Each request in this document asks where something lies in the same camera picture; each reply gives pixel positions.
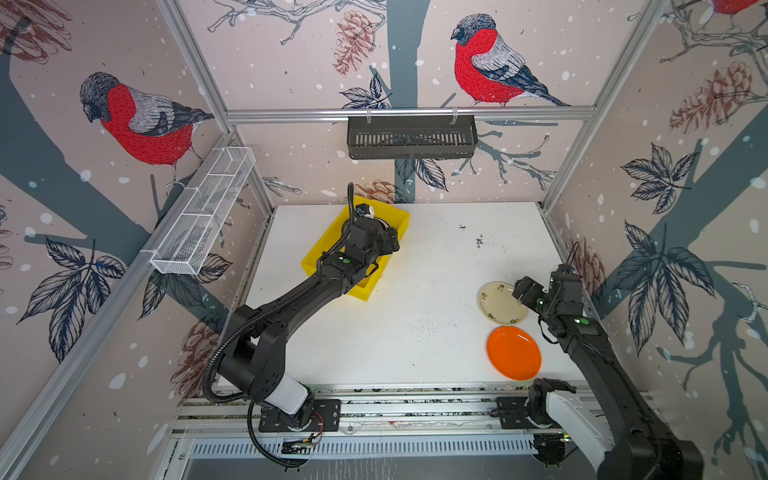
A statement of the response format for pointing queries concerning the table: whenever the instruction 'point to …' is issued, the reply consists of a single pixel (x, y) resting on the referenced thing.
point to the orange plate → (515, 351)
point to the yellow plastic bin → (366, 288)
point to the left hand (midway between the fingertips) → (393, 227)
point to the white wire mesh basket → (186, 243)
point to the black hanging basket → (412, 140)
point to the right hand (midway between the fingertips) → (528, 284)
